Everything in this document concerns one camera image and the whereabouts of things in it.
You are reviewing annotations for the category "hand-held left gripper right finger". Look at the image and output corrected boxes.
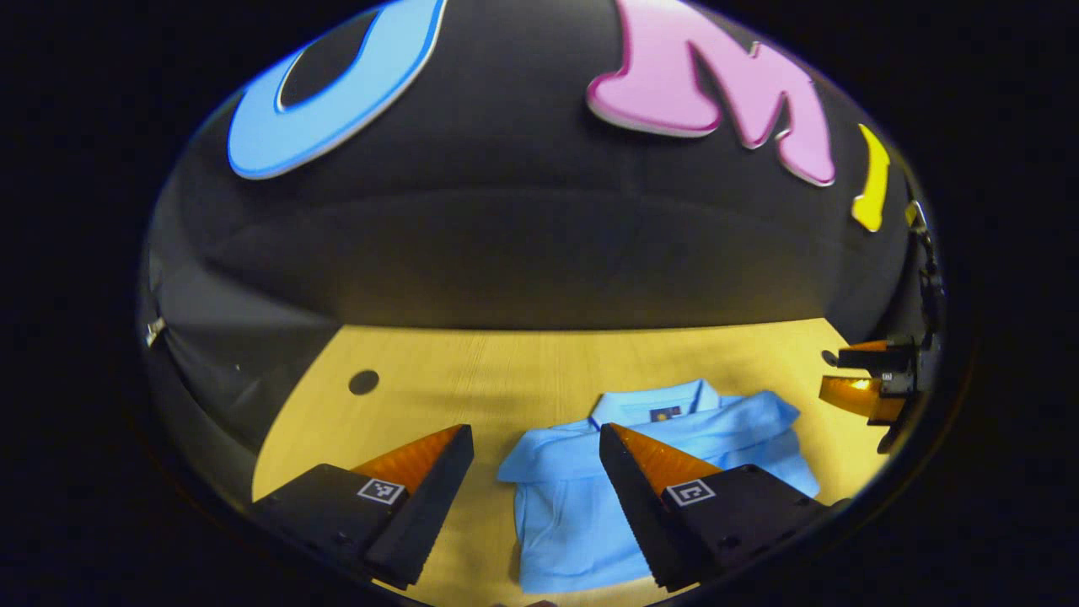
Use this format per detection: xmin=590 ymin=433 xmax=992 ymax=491
xmin=599 ymin=423 xmax=852 ymax=594

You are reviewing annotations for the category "black backdrop cloth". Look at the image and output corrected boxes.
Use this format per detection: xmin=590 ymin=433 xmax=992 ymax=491
xmin=139 ymin=0 xmax=938 ymax=507

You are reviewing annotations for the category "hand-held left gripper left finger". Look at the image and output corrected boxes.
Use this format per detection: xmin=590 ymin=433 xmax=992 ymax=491
xmin=249 ymin=423 xmax=475 ymax=591

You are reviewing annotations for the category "light blue polo T-shirt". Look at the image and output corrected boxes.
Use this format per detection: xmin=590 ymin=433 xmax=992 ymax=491
xmin=497 ymin=378 xmax=820 ymax=595

